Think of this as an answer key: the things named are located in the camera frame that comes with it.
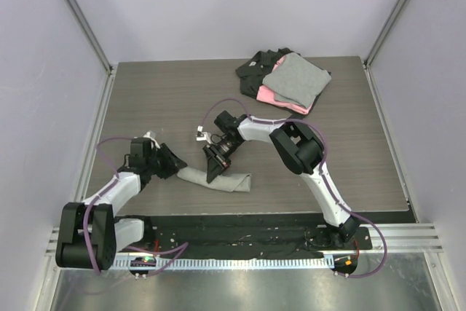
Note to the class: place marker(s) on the right aluminium frame post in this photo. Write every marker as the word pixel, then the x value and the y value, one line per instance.
pixel 389 24

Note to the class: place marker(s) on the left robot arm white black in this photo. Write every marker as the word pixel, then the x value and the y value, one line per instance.
pixel 90 234

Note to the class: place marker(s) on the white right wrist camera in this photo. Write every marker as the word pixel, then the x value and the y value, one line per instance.
pixel 203 135

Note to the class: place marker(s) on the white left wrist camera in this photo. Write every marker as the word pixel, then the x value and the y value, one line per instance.
pixel 151 135

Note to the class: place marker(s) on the grey folded shirt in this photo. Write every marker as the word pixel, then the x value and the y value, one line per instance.
pixel 296 80

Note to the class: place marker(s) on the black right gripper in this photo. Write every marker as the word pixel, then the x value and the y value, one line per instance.
pixel 216 165

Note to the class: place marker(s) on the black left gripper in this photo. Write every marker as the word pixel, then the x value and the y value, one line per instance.
pixel 170 159

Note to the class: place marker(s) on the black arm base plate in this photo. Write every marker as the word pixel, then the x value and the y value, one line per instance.
pixel 247 220

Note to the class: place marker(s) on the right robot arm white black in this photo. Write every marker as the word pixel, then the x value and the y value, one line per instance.
pixel 301 150

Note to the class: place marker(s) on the white slotted cable duct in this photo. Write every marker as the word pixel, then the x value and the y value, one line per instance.
pixel 140 263

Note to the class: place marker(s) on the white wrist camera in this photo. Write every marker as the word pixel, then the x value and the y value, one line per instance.
pixel 151 135
pixel 203 135

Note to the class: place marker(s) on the aluminium frame post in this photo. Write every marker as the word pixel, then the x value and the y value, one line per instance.
pixel 389 24
pixel 89 35

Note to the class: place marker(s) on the pink folded shirt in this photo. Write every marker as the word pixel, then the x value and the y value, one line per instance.
pixel 293 84

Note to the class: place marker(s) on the aluminium front rail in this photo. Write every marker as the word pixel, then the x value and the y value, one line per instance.
pixel 400 240

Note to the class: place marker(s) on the left aluminium frame post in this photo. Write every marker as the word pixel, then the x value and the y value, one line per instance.
pixel 89 35

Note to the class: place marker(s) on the grey cloth napkin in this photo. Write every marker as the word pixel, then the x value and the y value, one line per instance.
pixel 239 182

